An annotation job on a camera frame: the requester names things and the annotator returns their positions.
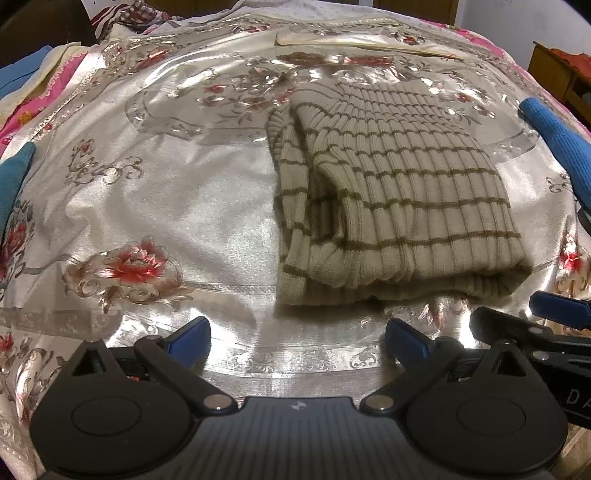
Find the blue knit cloth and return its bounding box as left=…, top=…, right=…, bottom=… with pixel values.
left=518, top=97, right=591, bottom=210

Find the cream folded cloth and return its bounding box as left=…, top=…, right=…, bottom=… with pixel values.
left=274, top=28, right=467, bottom=61

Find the pink printed blanket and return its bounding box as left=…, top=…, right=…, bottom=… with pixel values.
left=0, top=21, right=532, bottom=148

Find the beige striped knit sweater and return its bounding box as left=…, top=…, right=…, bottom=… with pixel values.
left=265, top=78, right=534, bottom=308

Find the wooden nightstand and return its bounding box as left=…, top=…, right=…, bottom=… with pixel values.
left=526, top=41, right=591, bottom=116

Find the blue pillow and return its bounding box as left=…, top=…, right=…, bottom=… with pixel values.
left=0, top=45, right=54, bottom=100

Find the white dotted cloth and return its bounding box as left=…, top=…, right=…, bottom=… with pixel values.
left=185, top=0, right=458, bottom=28

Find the silver floral bedspread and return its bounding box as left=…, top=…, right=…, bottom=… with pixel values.
left=0, top=14, right=591, bottom=480

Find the teal cloth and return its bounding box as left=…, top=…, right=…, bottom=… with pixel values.
left=0, top=142, right=38, bottom=232

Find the cream scalloped blanket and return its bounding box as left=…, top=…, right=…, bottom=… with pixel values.
left=28, top=41, right=88, bottom=102

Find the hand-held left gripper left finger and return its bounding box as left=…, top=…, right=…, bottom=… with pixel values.
left=69, top=316, right=238, bottom=415

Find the dark wooden headboard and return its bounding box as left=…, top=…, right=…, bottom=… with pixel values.
left=0, top=0, right=95, bottom=65

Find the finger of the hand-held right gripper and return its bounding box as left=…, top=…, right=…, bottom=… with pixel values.
left=529, top=291, right=591, bottom=330
left=470, top=307, right=591, bottom=365

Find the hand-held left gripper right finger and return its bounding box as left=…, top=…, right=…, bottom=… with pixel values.
left=360, top=318, right=532, bottom=415

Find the red white patterned cloth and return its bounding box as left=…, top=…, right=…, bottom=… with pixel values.
left=90, top=0, right=185, bottom=33

